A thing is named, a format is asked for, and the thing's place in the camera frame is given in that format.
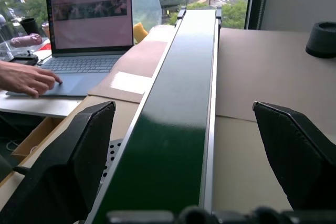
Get yellow object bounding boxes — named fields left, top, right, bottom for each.
left=133, top=23, right=149, bottom=44

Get black cup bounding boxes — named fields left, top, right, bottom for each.
left=19, top=18, right=40, bottom=36

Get silver blue laptop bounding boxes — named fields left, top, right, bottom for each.
left=5, top=0, right=135, bottom=98

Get clear plastic panel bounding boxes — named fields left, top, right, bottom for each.
left=130, top=0, right=163, bottom=32

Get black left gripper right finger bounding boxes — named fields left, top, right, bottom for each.
left=252, top=101, right=336, bottom=211

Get green conveyor belt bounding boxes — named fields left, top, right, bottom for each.
left=84, top=7, right=223, bottom=224

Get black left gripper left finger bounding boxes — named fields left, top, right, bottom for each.
left=0, top=100, right=117, bottom=224

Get black shoe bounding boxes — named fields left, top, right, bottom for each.
left=305, top=21, right=336, bottom=59

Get pink cloth bundle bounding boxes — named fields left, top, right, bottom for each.
left=9, top=33, right=43, bottom=48

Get black game controller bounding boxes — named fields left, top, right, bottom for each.
left=8, top=50, right=39, bottom=67

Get person's bare hand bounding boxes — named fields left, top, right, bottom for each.
left=0, top=60, right=64, bottom=99

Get brown cardboard sheet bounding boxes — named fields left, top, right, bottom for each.
left=87, top=24, right=177, bottom=104

